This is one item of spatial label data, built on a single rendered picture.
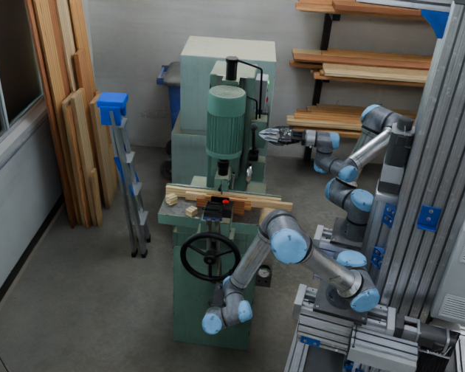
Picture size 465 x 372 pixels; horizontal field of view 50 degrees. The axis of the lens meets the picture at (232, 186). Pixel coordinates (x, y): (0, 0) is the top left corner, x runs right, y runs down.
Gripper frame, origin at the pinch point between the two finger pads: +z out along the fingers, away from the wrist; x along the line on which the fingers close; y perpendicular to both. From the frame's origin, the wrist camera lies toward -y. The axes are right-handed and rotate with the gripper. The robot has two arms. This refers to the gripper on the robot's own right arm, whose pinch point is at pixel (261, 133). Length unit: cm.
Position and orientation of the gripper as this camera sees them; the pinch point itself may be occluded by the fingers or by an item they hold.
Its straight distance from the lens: 231.0
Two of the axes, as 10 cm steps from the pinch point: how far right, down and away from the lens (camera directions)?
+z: -9.9, -1.1, 0.7
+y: -0.6, -0.9, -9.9
